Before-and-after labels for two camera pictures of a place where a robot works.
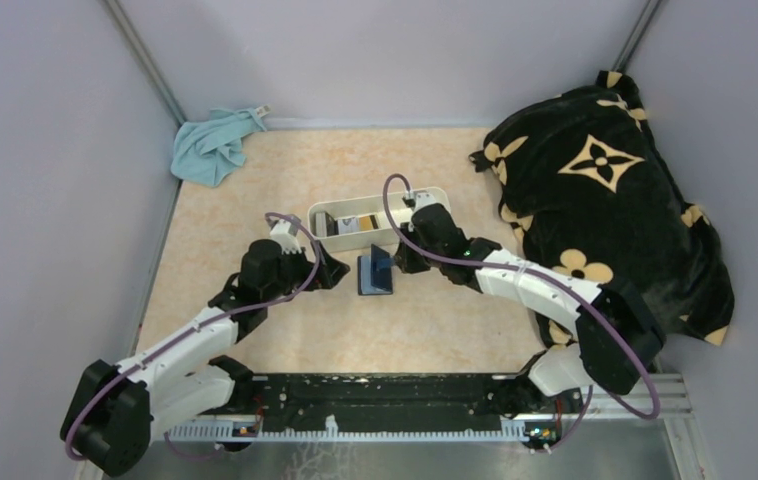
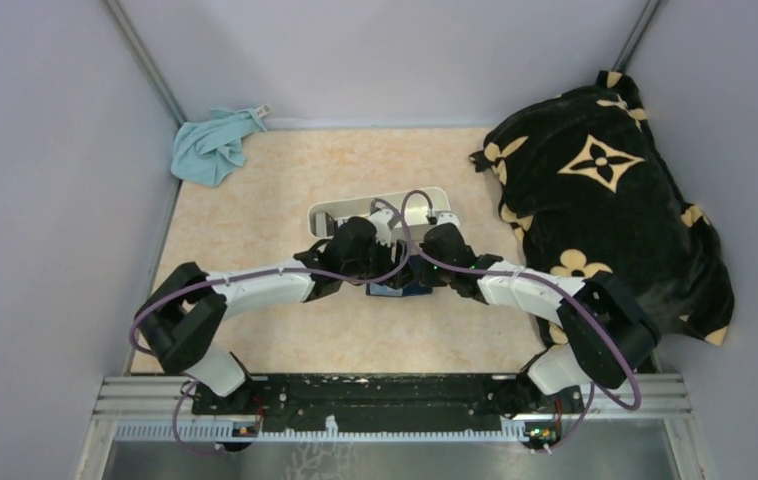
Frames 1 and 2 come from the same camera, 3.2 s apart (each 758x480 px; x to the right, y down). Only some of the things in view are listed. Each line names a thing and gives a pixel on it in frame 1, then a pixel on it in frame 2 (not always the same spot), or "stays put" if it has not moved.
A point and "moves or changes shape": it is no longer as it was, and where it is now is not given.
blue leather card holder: (374, 273) moves or changes shape
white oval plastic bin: (361, 222) stays put
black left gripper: (316, 266) -> (383, 269)
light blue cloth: (206, 150) stays put
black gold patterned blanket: (586, 189) stays put
